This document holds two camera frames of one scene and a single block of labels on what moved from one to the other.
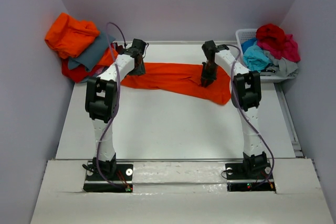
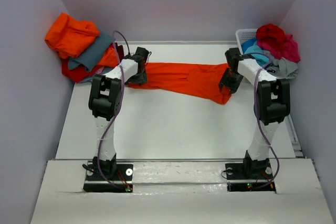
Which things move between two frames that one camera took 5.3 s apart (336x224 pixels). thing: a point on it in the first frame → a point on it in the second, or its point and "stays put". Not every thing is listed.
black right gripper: (210, 78) → (233, 86)
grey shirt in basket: (282, 67) stays put
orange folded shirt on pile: (70, 38) stays put
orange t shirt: (184, 77) stays put
